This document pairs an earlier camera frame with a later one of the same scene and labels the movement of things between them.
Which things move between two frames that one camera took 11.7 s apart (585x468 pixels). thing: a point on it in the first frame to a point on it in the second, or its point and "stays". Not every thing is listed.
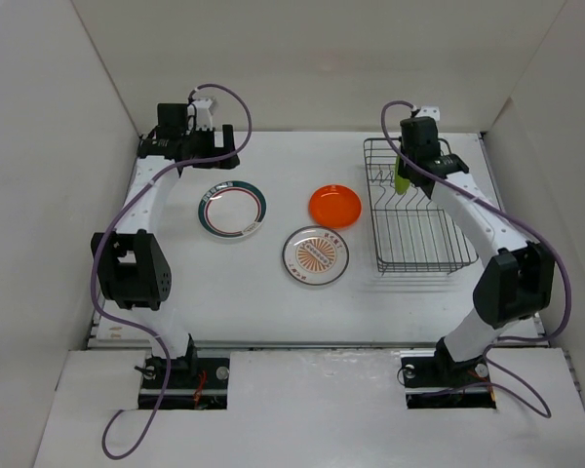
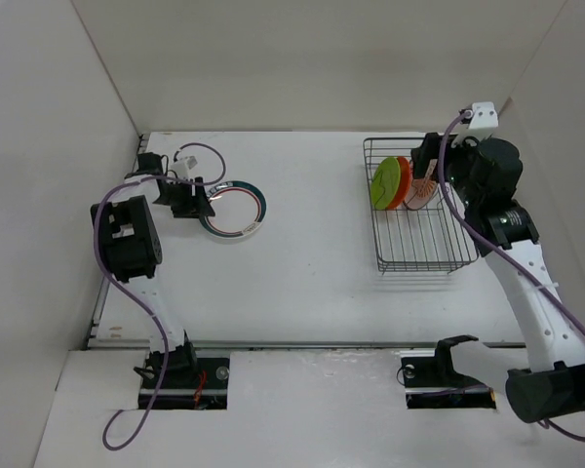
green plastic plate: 402,184 to 385,183
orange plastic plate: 335,207 to 405,186
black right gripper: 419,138 to 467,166
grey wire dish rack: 411,233 stays
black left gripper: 227,143 to 195,206
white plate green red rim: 232,209 stays
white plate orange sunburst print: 315,254 to 423,190
